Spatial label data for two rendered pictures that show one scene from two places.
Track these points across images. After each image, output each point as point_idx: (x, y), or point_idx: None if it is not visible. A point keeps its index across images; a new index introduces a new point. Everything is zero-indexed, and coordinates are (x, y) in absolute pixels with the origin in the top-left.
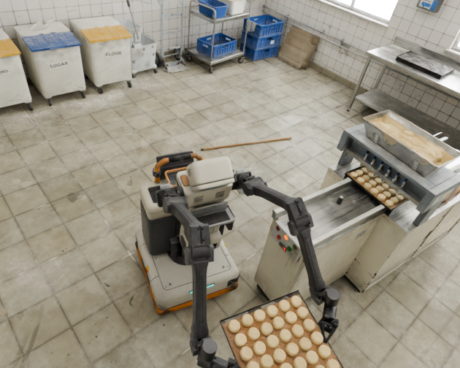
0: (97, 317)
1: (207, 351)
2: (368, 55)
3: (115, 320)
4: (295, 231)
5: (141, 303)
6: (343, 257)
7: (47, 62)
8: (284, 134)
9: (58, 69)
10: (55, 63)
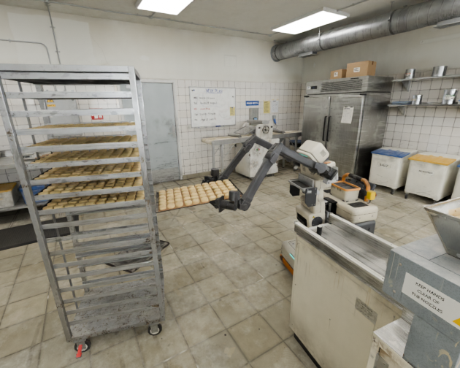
0: (278, 242)
1: (212, 168)
2: None
3: (277, 247)
4: (263, 157)
5: None
6: (348, 337)
7: None
8: None
9: None
10: None
